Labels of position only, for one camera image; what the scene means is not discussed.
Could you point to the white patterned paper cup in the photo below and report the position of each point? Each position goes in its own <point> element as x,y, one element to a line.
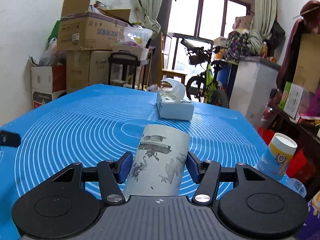
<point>159,162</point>

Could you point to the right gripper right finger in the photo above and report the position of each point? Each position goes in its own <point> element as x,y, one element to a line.
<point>206,175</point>

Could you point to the green white product box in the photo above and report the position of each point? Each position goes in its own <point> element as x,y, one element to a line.
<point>291,98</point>

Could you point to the lower brown cardboard box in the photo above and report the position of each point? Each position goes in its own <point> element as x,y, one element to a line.
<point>86,68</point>

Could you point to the red white cardboard box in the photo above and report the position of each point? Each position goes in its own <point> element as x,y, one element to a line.
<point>47,83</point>

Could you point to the green curtain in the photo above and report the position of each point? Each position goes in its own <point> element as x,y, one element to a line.
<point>149,10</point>

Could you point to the black utility cart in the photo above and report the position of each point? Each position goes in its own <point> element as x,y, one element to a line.
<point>126,60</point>

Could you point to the green black bicycle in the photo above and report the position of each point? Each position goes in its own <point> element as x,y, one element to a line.
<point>205,87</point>

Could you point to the yellow blue paper cup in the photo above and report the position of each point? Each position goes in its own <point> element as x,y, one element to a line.
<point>275,160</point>

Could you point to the white chest freezer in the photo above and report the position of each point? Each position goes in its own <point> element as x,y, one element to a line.
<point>255,78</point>

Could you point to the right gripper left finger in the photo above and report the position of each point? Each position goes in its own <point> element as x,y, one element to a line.
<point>112,173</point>

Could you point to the white tissue box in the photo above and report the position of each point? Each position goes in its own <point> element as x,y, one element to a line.
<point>172,102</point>

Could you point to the large top cardboard box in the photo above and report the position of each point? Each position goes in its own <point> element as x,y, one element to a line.
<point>82,29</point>

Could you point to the blue silicone baking mat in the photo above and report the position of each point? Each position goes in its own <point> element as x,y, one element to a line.
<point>102,122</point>

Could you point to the tall brown cardboard box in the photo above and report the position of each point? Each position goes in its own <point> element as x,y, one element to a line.
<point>308,63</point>

